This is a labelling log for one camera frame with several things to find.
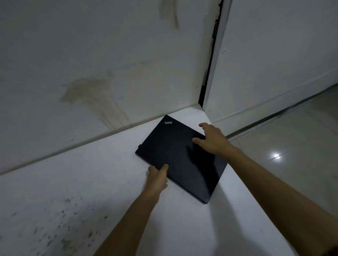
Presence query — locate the black laptop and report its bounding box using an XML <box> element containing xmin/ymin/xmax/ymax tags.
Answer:
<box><xmin>135</xmin><ymin>114</ymin><xmax>228</xmax><ymax>204</ymax></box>

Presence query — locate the person's right hand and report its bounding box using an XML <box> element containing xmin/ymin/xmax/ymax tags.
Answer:
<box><xmin>192</xmin><ymin>123</ymin><xmax>236</xmax><ymax>158</ymax></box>

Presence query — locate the person's left forearm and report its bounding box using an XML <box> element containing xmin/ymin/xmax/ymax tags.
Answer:
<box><xmin>93</xmin><ymin>192</ymin><xmax>161</xmax><ymax>256</ymax></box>

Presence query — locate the white door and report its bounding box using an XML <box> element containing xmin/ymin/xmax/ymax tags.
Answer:
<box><xmin>202</xmin><ymin>0</ymin><xmax>338</xmax><ymax>135</ymax></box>

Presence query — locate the person's right forearm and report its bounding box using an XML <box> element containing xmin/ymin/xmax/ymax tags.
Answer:
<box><xmin>227</xmin><ymin>147</ymin><xmax>338</xmax><ymax>256</ymax></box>

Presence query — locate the person's left hand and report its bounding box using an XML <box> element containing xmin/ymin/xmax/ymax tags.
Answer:
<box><xmin>143</xmin><ymin>164</ymin><xmax>169</xmax><ymax>200</ymax></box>

